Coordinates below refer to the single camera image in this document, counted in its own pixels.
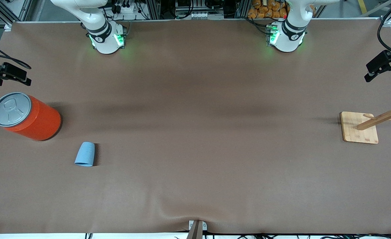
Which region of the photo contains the white power strip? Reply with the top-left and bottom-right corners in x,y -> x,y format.
175,13 -> 224,20
113,3 -> 140,14

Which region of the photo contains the orange packets pile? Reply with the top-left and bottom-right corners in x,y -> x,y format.
247,0 -> 288,19

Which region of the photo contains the blue plastic cup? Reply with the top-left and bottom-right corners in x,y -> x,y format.
74,142 -> 95,167

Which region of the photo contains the black floor cable bundle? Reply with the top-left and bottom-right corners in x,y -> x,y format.
235,233 -> 391,239

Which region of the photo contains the grey metal table clamp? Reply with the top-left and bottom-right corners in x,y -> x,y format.
186,220 -> 208,239

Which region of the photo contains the brown table mat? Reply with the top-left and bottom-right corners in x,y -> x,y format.
0,18 -> 391,235

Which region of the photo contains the wooden mug tree stand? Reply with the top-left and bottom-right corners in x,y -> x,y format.
340,89 -> 391,144

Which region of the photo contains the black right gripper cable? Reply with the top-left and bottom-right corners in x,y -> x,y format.
0,38 -> 32,70

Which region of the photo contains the orange can with grey lid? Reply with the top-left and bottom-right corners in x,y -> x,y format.
0,92 -> 62,141

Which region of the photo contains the black arm base cable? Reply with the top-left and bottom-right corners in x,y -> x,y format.
245,17 -> 269,34

